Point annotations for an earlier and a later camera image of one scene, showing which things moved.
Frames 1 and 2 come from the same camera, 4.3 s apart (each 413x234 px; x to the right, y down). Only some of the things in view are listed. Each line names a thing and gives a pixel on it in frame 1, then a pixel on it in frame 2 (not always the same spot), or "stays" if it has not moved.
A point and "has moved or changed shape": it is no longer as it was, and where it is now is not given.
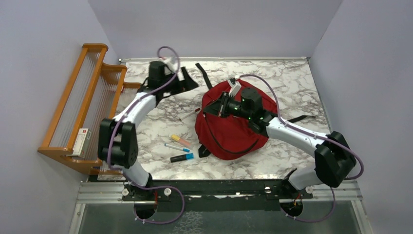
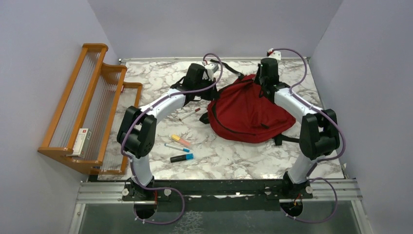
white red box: (82, 142) stays
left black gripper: (187, 85) to (212, 94)
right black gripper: (218, 107) to (256, 79)
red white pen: (187, 115) stays
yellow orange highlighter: (183, 142) stays
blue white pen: (183, 149) stays
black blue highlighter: (182, 157) stays
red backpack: (230, 138) has moved or changed shape
